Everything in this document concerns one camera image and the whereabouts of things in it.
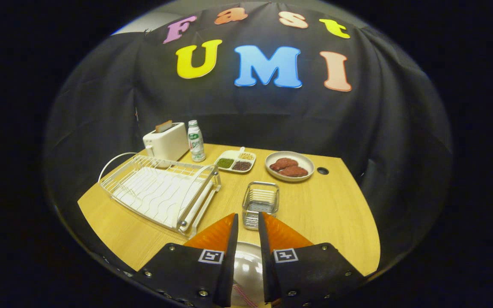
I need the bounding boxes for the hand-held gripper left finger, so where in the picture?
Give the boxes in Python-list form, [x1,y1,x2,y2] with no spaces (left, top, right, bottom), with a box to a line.
[133,213,239,308]

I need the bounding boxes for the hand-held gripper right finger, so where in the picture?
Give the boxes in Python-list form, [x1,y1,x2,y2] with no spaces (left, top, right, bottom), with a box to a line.
[258,212,365,308]

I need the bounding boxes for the round beige plate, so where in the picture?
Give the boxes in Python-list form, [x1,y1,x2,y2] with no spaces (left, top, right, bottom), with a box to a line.
[232,242,266,308]

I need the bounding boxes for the spoon with red checkered handle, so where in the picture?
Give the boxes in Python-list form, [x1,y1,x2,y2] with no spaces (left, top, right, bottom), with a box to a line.
[233,283,259,308]

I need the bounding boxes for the metal wire basket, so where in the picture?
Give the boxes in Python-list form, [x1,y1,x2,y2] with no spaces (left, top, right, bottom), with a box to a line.
[242,181,280,231]

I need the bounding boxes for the white wire dish rack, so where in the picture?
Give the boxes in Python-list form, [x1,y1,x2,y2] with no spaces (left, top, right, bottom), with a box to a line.
[98,152,222,238]

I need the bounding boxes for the beige oval dish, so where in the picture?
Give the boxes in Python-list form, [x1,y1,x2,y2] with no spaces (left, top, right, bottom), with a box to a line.
[265,151,315,183]

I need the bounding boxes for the red meat patty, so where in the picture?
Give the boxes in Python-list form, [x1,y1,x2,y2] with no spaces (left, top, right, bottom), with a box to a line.
[278,166,309,178]
[270,158,299,172]

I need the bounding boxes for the white drip tray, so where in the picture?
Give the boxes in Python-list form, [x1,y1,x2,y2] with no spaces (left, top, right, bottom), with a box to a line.
[114,166,215,234]

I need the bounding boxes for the white divided tray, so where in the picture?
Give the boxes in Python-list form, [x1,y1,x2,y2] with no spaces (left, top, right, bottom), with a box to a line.
[214,147,257,174]

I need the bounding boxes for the white bottle with green label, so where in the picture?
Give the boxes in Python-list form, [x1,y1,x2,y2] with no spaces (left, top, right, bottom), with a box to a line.
[187,120,206,163]

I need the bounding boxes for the white toaster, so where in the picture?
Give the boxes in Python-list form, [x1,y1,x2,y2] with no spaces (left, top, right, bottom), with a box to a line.
[143,122,190,162]

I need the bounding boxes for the black backdrop cloth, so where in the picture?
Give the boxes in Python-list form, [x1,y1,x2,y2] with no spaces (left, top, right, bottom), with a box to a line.
[43,2,452,274]

